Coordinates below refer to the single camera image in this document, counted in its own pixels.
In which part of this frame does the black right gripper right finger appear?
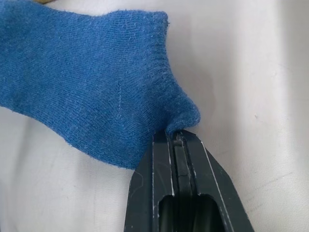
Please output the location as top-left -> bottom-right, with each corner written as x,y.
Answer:
177,129 -> 256,232

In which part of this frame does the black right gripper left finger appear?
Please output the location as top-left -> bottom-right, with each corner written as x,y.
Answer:
127,129 -> 194,232

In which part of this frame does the blue sock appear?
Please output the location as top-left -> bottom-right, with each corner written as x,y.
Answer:
0,1 -> 202,171

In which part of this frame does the light table cloth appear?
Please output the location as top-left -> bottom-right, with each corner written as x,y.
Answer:
0,0 -> 309,232

